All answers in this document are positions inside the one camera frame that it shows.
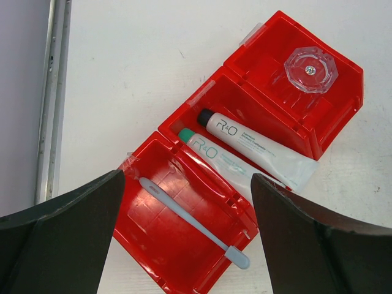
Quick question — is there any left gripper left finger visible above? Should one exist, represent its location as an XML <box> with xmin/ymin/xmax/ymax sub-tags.
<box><xmin>1</xmin><ymin>170</ymin><xmax>125</xmax><ymax>293</ymax></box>

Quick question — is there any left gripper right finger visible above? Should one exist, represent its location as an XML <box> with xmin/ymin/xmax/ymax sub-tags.
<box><xmin>251</xmin><ymin>174</ymin><xmax>391</xmax><ymax>293</ymax></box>

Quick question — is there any grey toothbrush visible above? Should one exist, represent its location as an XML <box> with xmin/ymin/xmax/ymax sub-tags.
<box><xmin>138</xmin><ymin>177</ymin><xmax>251</xmax><ymax>270</ymax></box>

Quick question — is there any toothpaste tube green cap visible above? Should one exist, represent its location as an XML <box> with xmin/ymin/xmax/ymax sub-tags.
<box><xmin>178</xmin><ymin>128</ymin><xmax>260</xmax><ymax>205</ymax></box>

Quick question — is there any toothpaste tube black cap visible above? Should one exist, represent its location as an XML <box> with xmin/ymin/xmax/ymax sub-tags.
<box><xmin>197</xmin><ymin>108</ymin><xmax>320</xmax><ymax>193</ymax></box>

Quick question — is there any red plastic compartment box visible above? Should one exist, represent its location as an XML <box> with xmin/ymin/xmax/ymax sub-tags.
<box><xmin>113</xmin><ymin>11</ymin><xmax>364</xmax><ymax>293</ymax></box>

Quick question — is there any clear plastic cup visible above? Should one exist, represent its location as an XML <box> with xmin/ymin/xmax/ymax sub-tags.
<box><xmin>271</xmin><ymin>47</ymin><xmax>339</xmax><ymax>116</ymax></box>

